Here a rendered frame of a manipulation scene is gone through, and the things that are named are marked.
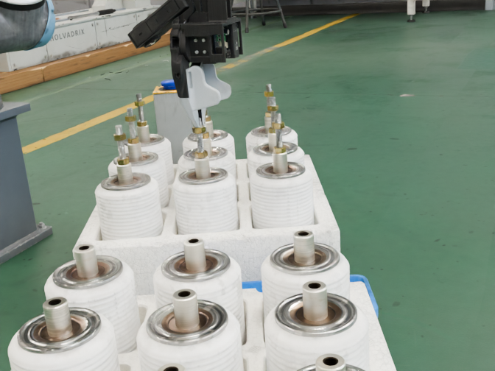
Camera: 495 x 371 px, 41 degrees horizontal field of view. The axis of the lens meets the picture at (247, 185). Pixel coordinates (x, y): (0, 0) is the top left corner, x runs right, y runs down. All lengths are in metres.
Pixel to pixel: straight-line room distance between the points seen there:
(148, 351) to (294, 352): 0.13
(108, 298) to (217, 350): 0.17
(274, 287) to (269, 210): 0.30
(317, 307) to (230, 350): 0.09
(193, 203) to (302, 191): 0.16
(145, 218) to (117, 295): 0.30
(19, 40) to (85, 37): 2.63
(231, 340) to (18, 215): 0.95
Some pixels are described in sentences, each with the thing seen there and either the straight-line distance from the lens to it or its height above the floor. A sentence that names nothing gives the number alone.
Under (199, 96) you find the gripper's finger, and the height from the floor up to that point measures 0.38.
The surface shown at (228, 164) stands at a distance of 1.11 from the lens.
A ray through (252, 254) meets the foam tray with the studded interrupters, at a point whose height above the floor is 0.15.
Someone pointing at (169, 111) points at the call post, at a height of 0.27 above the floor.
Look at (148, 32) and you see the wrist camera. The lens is 0.99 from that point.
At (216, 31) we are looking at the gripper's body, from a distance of 0.92.
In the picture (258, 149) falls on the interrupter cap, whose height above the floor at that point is 0.25.
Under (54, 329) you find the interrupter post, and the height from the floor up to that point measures 0.26.
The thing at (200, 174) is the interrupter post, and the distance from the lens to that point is 1.01.
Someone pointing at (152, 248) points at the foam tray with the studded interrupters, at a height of 0.17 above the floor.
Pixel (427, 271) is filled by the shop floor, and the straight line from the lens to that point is 1.27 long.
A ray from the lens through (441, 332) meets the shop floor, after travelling 1.09.
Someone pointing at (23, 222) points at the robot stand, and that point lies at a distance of 1.52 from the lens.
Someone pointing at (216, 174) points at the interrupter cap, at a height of 0.25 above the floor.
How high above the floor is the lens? 0.57
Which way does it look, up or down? 19 degrees down
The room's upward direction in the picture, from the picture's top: 4 degrees counter-clockwise
